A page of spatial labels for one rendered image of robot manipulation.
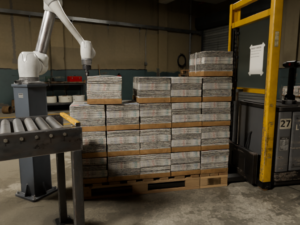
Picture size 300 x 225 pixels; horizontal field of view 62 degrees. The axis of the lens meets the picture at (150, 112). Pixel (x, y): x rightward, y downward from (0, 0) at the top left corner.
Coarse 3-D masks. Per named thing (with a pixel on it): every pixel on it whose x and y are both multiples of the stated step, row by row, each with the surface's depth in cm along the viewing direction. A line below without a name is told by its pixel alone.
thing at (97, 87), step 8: (88, 80) 204; (96, 80) 205; (104, 80) 206; (112, 80) 206; (120, 80) 207; (88, 88) 206; (96, 88) 207; (104, 88) 208; (112, 88) 208; (120, 88) 209; (88, 96) 207; (96, 96) 208; (104, 96) 209; (112, 96) 209; (120, 96) 210
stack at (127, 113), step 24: (96, 120) 210; (120, 120) 215; (144, 120) 219; (168, 120) 224; (192, 120) 228; (96, 144) 213; (120, 144) 218; (144, 144) 222; (168, 144) 227; (192, 144) 231; (96, 168) 216; (120, 168) 221; (144, 168) 226; (168, 168) 230; (192, 168) 235; (144, 192) 228
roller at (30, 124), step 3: (27, 117) 162; (24, 120) 161; (27, 120) 154; (30, 120) 153; (27, 123) 146; (30, 123) 142; (33, 123) 144; (27, 126) 140; (30, 126) 135; (33, 126) 133; (36, 126) 138; (27, 129) 137; (30, 129) 128; (33, 129) 126; (36, 129) 126
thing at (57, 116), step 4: (32, 116) 167; (36, 116) 167; (40, 116) 167; (44, 116) 168; (52, 116) 170; (56, 116) 172; (60, 116) 173; (0, 120) 155; (8, 120) 157; (12, 120) 159; (44, 120) 168; (56, 120) 172; (60, 120) 173; (12, 124) 159; (24, 124) 162; (36, 124) 166; (48, 124) 170; (12, 128) 159; (24, 128) 162; (12, 132) 159
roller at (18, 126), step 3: (15, 120) 153; (18, 120) 153; (15, 123) 144; (18, 123) 142; (21, 123) 147; (15, 126) 136; (18, 126) 133; (21, 126) 135; (15, 129) 130; (18, 129) 126; (21, 129) 126; (24, 129) 132
